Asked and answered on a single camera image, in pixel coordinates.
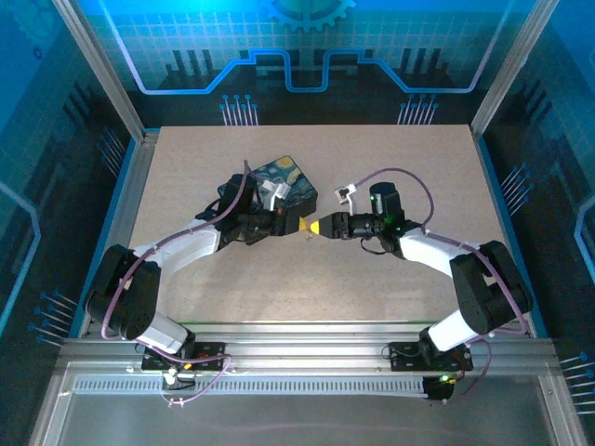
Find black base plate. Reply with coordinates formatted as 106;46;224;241
140;341;228;373
388;340;474;373

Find thin black cable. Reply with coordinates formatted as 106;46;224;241
194;198;225;223
359;235;390;256

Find left thin black cable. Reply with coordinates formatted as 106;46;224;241
194;198;225;223

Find starry night print box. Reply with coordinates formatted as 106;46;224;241
218;155;321;247

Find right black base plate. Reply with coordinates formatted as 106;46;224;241
388;340;474;373

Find slotted grey cable duct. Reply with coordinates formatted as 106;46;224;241
72;376;429;397

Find right thin black cable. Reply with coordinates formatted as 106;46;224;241
359;235;390;256

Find aluminium frame rail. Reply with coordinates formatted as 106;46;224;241
58;320;562;373

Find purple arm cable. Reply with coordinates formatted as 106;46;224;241
99;160;280;408
350;166;531;400

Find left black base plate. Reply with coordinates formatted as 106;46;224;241
140;341;228;373

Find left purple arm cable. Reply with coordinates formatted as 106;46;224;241
99;160;280;408

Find aluminium frame post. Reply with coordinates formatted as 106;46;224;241
469;0;562;138
51;0;148;143

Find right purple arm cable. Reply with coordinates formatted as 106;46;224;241
350;166;531;400

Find black control board with lights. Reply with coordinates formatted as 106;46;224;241
421;374;460;403

